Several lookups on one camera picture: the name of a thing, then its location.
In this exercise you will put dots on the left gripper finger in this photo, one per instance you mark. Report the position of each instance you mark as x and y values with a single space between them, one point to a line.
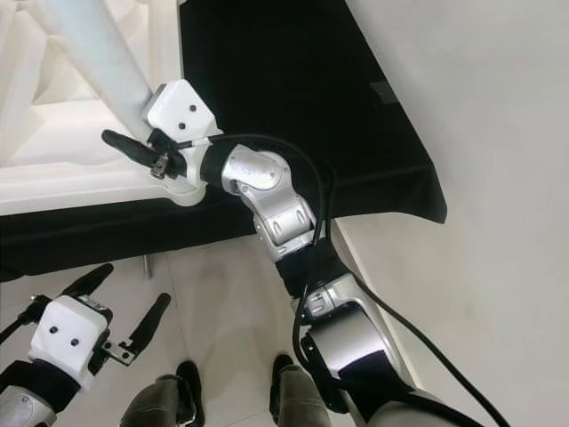
153 322
87 282

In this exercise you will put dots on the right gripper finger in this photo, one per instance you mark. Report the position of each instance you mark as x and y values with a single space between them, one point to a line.
133 149

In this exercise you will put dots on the white plastic table leg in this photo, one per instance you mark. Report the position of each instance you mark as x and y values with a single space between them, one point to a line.
98 53

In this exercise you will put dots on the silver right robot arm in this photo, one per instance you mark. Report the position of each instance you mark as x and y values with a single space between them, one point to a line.
276 205

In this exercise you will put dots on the metal table support leg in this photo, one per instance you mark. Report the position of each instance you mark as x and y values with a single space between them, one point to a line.
147 265

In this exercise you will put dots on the white plastic table top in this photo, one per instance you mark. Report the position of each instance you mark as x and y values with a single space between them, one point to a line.
71 142

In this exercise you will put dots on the grey left robot leg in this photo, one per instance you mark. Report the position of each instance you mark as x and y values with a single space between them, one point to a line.
160 405

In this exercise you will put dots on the grey robot leg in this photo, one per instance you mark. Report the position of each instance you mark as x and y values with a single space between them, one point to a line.
160 405
311 400

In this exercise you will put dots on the black tablecloth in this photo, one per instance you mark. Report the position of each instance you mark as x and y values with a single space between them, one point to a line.
276 71

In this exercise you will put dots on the grey right robot leg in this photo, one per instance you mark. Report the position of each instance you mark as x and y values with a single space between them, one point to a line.
311 400

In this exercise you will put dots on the grey tape patch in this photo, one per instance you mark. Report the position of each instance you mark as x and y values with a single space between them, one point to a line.
384 92

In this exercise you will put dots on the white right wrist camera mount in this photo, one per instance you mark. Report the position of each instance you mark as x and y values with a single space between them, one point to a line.
182 107

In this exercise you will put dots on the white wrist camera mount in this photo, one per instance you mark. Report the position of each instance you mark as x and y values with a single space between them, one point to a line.
182 107
67 334

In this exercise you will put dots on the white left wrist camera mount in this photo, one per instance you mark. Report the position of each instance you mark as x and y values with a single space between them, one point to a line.
67 334

